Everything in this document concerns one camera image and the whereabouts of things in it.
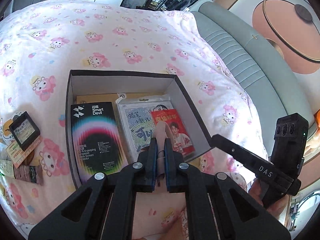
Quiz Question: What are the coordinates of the black Smart Devil box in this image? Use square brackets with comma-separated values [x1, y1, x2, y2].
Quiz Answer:
[71, 102, 128, 184]

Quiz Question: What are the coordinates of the red photo card envelope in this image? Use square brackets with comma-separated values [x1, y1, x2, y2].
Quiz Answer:
[151, 109, 195, 157]

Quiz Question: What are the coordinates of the cartoon bead art pack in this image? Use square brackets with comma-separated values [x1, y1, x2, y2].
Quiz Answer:
[116, 94, 173, 162]

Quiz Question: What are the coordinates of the pink face mask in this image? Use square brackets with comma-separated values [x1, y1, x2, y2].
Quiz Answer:
[153, 121, 174, 187]

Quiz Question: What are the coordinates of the right hand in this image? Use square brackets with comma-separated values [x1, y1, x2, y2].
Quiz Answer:
[248, 179, 289, 219]

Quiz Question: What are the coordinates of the orange plush toy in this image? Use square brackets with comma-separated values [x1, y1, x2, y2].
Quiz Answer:
[314, 110, 320, 128]

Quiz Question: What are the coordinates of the brown chocolate packet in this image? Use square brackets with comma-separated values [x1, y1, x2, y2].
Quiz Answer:
[14, 165, 43, 185]

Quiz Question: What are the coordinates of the grey padded headboard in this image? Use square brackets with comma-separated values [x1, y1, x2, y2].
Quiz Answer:
[188, 0, 316, 131]

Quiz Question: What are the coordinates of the orange printed card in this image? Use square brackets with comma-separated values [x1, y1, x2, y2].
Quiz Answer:
[6, 136, 42, 168]

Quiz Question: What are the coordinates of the tan tempered glass package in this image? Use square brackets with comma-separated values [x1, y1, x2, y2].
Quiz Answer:
[76, 93, 154, 104]

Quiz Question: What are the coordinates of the dark cardboard storage box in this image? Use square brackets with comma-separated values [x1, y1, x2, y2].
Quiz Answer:
[65, 70, 212, 187]

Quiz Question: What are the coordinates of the pink cartoon bed quilt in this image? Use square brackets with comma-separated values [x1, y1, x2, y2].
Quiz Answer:
[1, 0, 267, 236]

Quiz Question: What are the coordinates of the small black frame box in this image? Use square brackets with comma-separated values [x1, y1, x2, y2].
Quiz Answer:
[9, 111, 40, 152]

